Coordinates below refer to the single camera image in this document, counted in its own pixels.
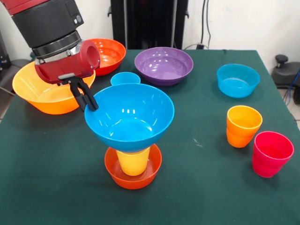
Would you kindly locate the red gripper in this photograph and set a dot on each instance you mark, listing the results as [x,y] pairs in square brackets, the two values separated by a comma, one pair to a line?
[70,63]

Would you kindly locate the large orange bowl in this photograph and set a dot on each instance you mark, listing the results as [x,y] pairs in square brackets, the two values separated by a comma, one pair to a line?
[51,103]

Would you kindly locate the large blue bowl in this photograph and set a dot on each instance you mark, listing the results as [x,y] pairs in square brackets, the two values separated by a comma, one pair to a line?
[131,131]

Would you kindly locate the yellow cup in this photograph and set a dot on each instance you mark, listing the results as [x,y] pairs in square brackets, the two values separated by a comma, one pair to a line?
[133,164]

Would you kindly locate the small red bowl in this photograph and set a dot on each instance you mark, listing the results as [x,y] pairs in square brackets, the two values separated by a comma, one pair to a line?
[133,184]

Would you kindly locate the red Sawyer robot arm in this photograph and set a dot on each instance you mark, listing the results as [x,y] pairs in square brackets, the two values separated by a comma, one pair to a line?
[47,23]

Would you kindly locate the black computer tower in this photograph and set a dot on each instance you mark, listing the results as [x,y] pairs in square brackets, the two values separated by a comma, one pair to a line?
[2,54]

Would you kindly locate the blue cup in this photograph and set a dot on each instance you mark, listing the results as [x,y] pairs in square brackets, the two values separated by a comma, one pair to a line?
[125,78]

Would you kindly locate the large red bowl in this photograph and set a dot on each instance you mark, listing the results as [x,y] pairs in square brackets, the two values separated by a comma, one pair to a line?
[112,54]

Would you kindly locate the grey black floor base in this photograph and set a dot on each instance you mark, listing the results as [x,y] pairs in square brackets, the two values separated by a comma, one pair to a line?
[288,75]
[9,70]

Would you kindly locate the purple bowl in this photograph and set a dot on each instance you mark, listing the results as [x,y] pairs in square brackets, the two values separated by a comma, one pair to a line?
[164,68]

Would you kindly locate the dark green tablecloth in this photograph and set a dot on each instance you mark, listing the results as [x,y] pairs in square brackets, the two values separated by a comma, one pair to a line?
[150,206]

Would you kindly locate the small blue bowl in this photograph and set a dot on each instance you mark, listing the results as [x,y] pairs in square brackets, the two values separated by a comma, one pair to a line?
[237,86]

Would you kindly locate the orange cup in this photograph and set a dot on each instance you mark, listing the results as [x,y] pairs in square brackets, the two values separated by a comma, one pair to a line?
[241,133]

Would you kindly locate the pink cup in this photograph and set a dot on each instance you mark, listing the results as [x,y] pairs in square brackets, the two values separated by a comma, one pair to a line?
[269,159]

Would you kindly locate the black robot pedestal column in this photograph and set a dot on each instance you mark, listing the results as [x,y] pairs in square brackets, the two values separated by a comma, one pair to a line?
[150,23]

